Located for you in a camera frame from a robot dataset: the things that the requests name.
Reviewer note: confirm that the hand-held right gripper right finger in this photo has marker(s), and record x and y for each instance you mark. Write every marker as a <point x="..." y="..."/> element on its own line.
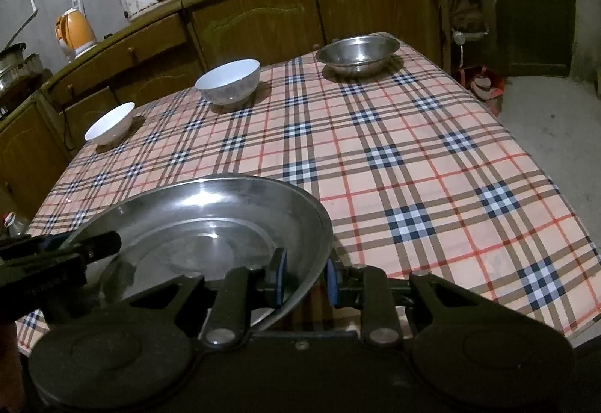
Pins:
<point x="332" y="284"/>

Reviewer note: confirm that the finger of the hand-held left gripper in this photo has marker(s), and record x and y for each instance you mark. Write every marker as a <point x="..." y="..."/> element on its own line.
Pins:
<point x="101" y="245"/>
<point x="54" y="243"/>

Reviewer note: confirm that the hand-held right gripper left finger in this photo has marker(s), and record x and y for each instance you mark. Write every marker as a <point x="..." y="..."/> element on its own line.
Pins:
<point x="280" y="276"/>

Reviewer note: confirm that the round steel plate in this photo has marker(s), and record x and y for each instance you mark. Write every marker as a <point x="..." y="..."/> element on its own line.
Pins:
<point x="211" y="215"/>

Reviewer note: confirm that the wide white bowl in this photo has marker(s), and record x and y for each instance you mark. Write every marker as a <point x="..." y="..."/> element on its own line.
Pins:
<point x="110" y="124"/>

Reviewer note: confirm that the deep white bowl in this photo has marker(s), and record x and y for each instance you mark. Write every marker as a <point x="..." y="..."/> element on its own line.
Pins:
<point x="227" y="82"/>

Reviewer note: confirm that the steel bowl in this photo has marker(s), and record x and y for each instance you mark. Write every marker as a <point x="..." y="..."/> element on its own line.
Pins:
<point x="357" y="53"/>

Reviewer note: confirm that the cooking oil bottle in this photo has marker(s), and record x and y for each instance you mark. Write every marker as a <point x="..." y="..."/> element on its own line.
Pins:
<point x="11" y="225"/>

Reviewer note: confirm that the plaid tablecloth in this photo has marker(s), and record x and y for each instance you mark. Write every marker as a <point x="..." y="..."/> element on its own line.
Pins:
<point x="399" y="159"/>

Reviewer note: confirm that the small steel pot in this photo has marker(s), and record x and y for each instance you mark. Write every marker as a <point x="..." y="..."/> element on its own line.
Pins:
<point x="33" y="65"/>

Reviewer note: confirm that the steel steamer pot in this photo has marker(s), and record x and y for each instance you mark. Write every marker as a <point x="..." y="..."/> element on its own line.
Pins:
<point x="11" y="65"/>

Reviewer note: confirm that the orange electric kettle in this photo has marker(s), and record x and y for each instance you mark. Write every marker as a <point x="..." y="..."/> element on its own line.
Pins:
<point x="77" y="32"/>

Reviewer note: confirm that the white power strip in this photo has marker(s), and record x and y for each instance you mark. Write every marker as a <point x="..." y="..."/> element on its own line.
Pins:
<point x="77" y="2"/>

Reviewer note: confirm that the red bag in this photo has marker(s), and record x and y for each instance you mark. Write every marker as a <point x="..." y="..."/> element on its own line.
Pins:
<point x="483" y="84"/>

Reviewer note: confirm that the brown wooden cabinet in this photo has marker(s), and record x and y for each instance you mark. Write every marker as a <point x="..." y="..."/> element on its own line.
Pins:
<point x="263" y="18"/>

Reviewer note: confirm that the white water valve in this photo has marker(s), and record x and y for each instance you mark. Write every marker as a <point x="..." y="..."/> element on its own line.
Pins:
<point x="465" y="37"/>

